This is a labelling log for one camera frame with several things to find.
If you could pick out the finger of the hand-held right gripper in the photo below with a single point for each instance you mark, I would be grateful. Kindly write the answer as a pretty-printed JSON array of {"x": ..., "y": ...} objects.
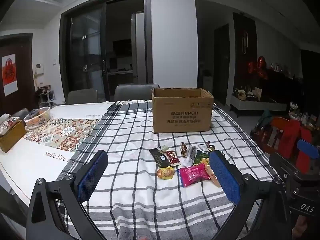
[{"x": 308, "y": 150}]

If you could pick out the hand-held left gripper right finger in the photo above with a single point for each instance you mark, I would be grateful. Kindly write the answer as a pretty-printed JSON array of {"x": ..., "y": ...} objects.
[{"x": 225, "y": 177}]

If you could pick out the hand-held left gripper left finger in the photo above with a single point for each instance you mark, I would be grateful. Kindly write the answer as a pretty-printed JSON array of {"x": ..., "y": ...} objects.
[{"x": 92, "y": 173}]

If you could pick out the orange snack stick packet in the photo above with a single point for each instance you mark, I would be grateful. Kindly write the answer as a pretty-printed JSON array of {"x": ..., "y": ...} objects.
[{"x": 213, "y": 177}]

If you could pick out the green snack packet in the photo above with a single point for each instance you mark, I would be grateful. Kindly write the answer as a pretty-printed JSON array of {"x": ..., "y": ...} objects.
[{"x": 201, "y": 157}]

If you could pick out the pink snack packet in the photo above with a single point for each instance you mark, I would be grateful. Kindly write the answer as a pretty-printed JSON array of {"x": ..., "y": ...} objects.
[{"x": 192, "y": 176}]

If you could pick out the gold candy with white wrapper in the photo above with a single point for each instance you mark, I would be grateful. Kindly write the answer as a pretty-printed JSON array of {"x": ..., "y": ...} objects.
[{"x": 211, "y": 148}]

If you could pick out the silver black snack packet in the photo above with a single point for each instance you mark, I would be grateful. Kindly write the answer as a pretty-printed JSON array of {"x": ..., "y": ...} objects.
[{"x": 189, "y": 155}]

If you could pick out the gold brown candy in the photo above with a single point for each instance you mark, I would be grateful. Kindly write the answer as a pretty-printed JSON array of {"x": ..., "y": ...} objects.
[{"x": 184, "y": 150}]

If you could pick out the red brown snack packet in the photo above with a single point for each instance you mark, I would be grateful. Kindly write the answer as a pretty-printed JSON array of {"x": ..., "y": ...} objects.
[{"x": 173, "y": 158}]

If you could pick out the yellow snack packet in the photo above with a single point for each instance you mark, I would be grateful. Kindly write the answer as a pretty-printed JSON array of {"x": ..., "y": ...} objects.
[{"x": 165, "y": 173}]

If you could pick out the small green candy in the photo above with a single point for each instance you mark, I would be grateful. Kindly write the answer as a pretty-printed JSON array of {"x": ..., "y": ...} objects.
[{"x": 163, "y": 147}]

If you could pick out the brown cardboard box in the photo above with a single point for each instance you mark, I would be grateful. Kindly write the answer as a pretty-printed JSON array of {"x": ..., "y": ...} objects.
[{"x": 182, "y": 115}]

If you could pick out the red wooden chair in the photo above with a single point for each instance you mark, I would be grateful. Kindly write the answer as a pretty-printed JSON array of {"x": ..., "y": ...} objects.
[{"x": 287, "y": 135}]

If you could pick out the patterned tile table runner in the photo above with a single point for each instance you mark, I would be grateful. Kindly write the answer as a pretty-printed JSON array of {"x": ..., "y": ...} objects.
[{"x": 65, "y": 135}]

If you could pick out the green cloth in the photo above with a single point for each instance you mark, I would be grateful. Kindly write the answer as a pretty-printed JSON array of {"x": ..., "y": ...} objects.
[{"x": 265, "y": 118}]

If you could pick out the black white plaid tablecloth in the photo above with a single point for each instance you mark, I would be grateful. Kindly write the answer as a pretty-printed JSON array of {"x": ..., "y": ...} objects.
[{"x": 140, "y": 200}]

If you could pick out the white printed table cover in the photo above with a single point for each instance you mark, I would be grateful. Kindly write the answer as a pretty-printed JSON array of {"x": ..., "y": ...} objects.
[{"x": 32, "y": 165}]

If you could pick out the dark and white sideboard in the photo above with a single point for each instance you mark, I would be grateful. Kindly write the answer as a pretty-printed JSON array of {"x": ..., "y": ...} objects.
[{"x": 260, "y": 103}]

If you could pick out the small grey dining chair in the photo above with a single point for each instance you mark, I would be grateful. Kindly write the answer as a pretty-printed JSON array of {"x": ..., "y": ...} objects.
[{"x": 82, "y": 96}]

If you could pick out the wooden tissue box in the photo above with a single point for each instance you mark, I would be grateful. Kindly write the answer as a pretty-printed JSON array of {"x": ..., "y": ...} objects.
[{"x": 11, "y": 135}]

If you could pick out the white storage rack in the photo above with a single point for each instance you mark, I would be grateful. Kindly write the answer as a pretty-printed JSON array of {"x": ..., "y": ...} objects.
[{"x": 46, "y": 96}]

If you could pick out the wide grey dining chair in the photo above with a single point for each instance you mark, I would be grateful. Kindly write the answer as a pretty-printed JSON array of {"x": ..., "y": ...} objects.
[{"x": 135, "y": 92}]

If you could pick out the red foil balloons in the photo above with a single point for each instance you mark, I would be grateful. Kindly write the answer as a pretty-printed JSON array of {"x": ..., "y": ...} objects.
[{"x": 260, "y": 66}]

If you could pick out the brown wooden door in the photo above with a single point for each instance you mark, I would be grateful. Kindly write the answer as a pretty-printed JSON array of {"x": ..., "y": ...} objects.
[{"x": 25, "y": 85}]

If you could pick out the dark tall wardrobe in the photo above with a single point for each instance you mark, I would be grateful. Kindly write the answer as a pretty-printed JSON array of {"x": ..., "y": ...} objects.
[{"x": 245, "y": 55}]

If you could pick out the dark glass sliding door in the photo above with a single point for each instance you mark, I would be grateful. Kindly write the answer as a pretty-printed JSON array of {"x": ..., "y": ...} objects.
[{"x": 87, "y": 55}]

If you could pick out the red and white door poster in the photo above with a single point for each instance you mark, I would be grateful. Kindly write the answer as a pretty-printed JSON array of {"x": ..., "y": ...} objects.
[{"x": 10, "y": 75}]

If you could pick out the white wall intercom panel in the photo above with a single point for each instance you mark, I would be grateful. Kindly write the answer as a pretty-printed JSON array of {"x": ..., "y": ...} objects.
[{"x": 39, "y": 69}]

